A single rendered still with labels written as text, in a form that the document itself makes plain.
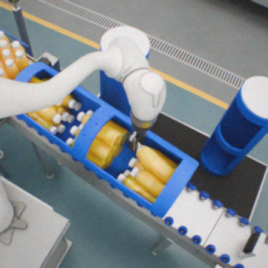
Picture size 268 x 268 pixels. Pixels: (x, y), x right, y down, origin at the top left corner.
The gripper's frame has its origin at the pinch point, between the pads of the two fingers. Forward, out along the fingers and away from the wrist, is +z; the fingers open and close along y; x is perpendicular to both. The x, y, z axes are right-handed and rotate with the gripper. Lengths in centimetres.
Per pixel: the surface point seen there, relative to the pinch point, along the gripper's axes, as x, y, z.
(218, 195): -53, 49, 109
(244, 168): -60, 81, 109
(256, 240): -63, 0, 16
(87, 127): 20.4, -5.3, 2.1
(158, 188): -16.5, -6.9, 9.8
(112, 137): 10.8, -1.4, 5.9
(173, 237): -35, -14, 38
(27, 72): 59, -1, 2
